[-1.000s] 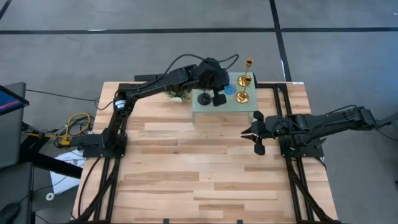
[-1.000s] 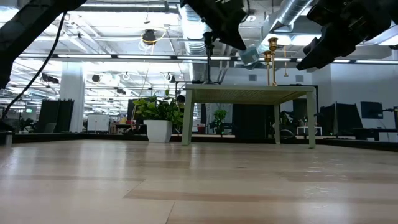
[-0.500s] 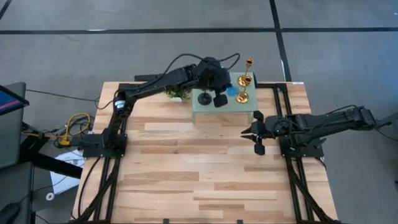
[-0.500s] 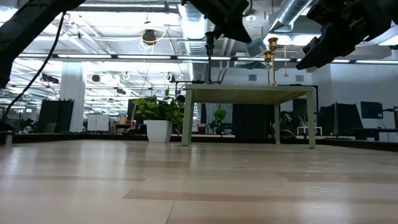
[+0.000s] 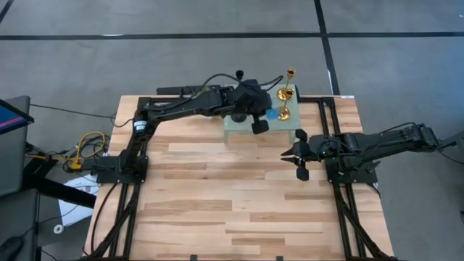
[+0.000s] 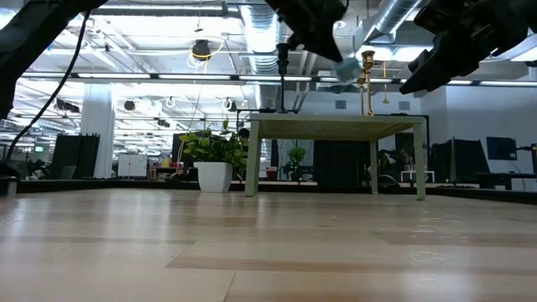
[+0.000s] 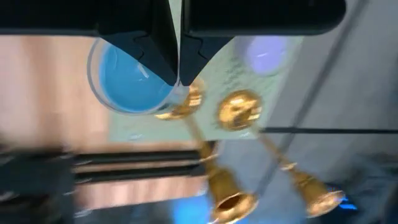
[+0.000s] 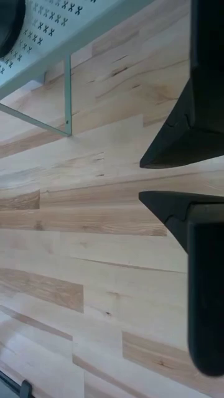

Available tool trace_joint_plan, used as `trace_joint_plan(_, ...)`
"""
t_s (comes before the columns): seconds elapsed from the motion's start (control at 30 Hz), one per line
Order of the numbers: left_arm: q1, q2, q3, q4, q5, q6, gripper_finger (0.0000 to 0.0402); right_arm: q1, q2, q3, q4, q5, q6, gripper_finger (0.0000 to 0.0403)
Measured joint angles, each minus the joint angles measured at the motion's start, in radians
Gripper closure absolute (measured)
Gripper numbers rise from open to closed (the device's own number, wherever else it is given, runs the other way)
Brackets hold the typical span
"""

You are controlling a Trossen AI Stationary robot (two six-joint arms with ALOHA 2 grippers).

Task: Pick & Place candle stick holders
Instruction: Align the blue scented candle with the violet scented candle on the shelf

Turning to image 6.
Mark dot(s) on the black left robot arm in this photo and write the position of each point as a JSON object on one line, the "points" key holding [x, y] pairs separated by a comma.
{"points": [[25, 38]]}

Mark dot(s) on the person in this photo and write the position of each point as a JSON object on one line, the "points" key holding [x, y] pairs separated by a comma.
{"points": [[243, 134]]}

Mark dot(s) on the dark wall monitor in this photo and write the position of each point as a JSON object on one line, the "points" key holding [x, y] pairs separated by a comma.
{"points": [[501, 147]]}

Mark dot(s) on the black ceiling device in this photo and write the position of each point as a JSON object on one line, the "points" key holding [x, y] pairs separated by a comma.
{"points": [[201, 49]]}

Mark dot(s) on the black background cabinet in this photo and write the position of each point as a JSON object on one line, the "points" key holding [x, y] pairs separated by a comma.
{"points": [[340, 163]]}

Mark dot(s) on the small background plant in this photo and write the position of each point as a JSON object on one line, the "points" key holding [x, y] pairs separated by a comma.
{"points": [[297, 154]]}

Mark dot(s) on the black lockers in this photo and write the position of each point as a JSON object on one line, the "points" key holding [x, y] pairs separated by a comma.
{"points": [[75, 155]]}

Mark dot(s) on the black aluminium table frame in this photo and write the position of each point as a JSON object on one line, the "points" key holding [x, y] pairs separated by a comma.
{"points": [[126, 183]]}

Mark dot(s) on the blue candle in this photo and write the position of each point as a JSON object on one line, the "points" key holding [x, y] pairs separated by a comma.
{"points": [[349, 70]]}

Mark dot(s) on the long LED light bar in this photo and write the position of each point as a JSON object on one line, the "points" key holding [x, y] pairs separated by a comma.
{"points": [[113, 76]]}

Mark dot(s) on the hanging gold pendant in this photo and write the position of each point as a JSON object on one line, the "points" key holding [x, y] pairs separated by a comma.
{"points": [[384, 100]]}

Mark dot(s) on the silver air duct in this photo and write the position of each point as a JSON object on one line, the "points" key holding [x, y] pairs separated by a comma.
{"points": [[260, 42], [390, 17]]}

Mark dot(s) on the white low cabinet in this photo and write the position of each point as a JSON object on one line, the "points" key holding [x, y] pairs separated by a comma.
{"points": [[132, 165]]}

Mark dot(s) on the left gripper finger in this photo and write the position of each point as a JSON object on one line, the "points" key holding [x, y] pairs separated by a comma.
{"points": [[323, 42]]}

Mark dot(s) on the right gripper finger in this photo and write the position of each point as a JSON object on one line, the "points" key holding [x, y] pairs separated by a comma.
{"points": [[432, 75], [423, 60]]}

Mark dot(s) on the green perforated metal riser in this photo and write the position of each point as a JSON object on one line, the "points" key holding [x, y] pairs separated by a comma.
{"points": [[335, 126]]}

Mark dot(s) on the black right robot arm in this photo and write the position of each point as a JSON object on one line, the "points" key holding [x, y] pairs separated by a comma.
{"points": [[529, 8]]}

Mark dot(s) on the green plant in white pot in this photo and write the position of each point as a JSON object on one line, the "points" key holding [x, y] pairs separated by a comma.
{"points": [[215, 176]]}

